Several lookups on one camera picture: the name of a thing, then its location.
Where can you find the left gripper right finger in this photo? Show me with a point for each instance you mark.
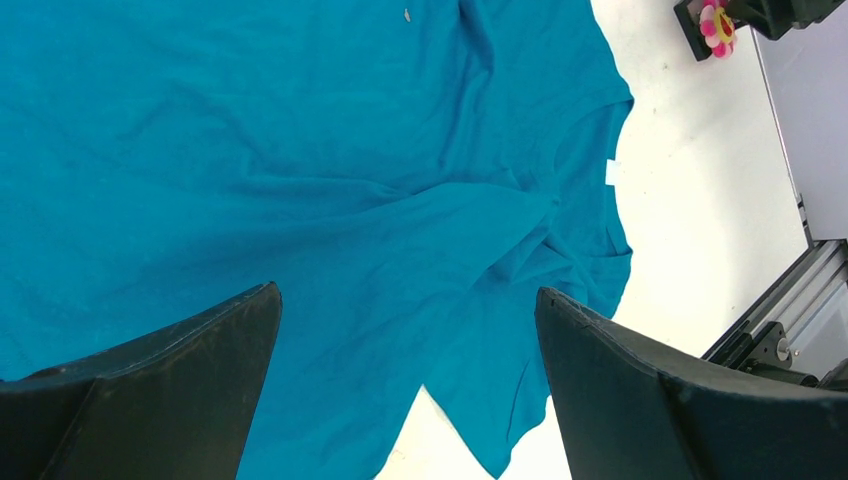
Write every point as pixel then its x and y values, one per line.
pixel 630 407

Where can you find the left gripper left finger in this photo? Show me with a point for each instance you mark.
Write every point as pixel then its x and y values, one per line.
pixel 177 403

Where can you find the blue t-shirt garment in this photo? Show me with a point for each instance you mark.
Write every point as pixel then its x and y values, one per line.
pixel 409 173

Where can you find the aluminium side rail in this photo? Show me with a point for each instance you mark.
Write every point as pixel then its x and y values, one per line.
pixel 796 331

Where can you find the black square frame stand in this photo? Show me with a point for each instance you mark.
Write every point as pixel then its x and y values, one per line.
pixel 770 18

